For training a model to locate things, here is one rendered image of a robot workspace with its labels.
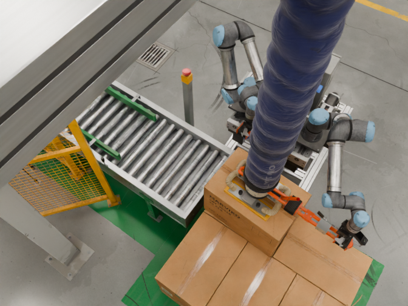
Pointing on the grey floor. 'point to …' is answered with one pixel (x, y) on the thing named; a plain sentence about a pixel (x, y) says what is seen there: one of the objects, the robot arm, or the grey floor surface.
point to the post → (188, 98)
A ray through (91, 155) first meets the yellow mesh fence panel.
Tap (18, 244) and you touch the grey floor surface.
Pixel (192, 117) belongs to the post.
